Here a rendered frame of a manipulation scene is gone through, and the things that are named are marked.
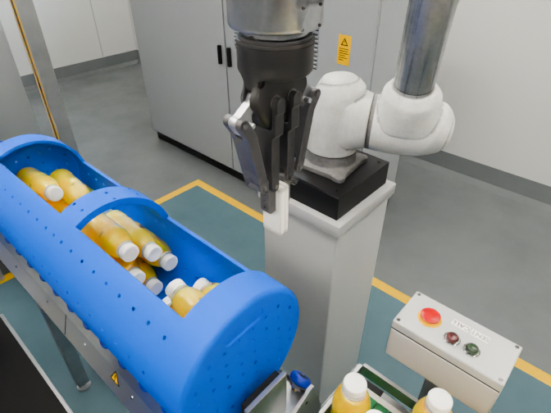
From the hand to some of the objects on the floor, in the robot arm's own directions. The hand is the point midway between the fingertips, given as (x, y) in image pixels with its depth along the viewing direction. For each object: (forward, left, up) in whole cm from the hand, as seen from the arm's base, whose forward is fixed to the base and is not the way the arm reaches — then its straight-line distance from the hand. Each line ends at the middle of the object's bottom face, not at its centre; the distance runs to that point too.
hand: (275, 206), depth 51 cm
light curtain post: (-47, -143, -146) cm, 210 cm away
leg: (-3, -103, -145) cm, 178 cm away
